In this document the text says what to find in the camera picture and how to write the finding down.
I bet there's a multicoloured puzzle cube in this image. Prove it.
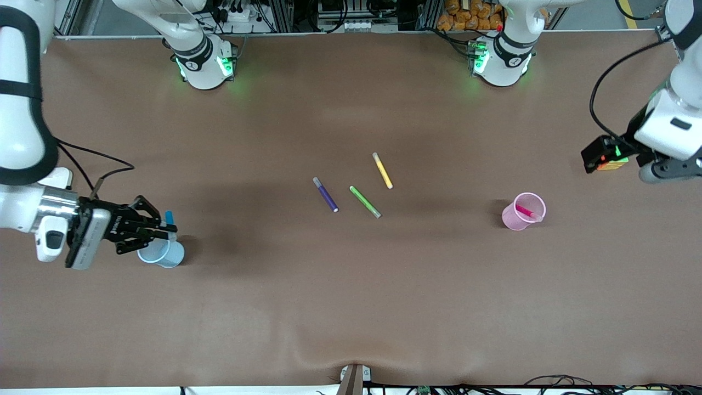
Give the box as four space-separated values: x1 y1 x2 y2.
597 145 630 172

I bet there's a light blue plastic cup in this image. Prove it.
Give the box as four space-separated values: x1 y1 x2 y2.
137 235 186 269

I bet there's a pink plastic cup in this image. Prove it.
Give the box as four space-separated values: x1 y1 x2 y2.
501 192 547 232

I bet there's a purple marker pen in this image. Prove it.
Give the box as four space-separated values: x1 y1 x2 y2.
312 177 339 213

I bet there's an orange snack bag pile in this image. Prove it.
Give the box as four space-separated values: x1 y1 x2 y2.
437 0 508 32

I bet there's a yellow marker pen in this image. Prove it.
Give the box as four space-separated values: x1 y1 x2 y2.
372 152 394 190

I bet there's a green marker pen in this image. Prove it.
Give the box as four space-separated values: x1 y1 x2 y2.
349 185 382 219

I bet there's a white power strip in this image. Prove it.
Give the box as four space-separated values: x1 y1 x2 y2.
216 3 265 24

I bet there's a metal table edge clamp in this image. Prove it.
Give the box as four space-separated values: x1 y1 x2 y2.
338 364 372 395

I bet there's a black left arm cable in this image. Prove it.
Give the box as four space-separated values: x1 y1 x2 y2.
589 37 672 140

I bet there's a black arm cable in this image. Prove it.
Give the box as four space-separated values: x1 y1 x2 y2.
589 37 672 140
54 139 135 199

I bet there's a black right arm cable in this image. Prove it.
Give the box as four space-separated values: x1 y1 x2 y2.
54 139 135 199

